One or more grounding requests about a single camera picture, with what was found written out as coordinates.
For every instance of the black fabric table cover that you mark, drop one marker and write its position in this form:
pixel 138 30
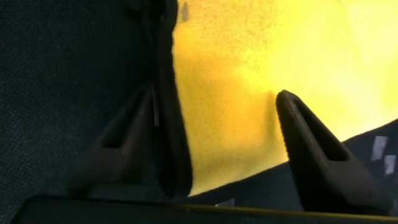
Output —
pixel 46 77

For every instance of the small grey tape marker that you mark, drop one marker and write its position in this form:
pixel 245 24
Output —
pixel 390 165
pixel 379 147
pixel 225 203
pixel 185 11

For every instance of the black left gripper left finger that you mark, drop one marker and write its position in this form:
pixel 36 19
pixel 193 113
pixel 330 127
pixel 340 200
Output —
pixel 124 149

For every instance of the yellow microfiber towel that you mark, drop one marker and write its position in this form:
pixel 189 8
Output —
pixel 248 93

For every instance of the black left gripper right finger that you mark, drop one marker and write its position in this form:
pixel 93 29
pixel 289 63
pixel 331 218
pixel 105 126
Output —
pixel 320 174

